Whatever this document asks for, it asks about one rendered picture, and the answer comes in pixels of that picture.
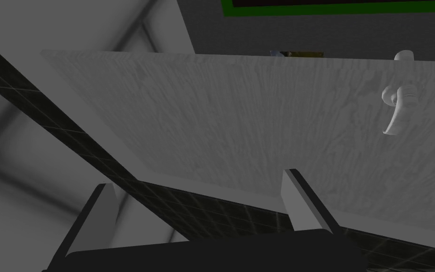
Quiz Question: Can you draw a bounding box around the white lever door handle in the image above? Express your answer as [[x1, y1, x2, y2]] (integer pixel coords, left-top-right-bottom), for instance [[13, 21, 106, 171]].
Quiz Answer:
[[381, 50, 419, 136]]

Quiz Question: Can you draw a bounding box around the grey wooden door leaf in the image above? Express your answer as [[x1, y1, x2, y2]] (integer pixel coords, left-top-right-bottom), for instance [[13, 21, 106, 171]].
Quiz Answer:
[[39, 49, 435, 237]]

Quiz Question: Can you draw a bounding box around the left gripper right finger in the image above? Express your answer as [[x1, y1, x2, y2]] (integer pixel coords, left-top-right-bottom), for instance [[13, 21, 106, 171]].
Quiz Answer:
[[281, 168, 342, 235]]

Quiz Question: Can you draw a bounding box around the green framed dark picture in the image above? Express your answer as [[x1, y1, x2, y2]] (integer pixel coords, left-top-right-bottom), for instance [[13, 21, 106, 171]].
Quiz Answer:
[[220, 0, 435, 17]]

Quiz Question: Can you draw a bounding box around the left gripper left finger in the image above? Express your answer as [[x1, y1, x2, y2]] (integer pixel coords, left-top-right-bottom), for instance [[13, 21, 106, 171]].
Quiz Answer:
[[47, 183, 119, 272]]

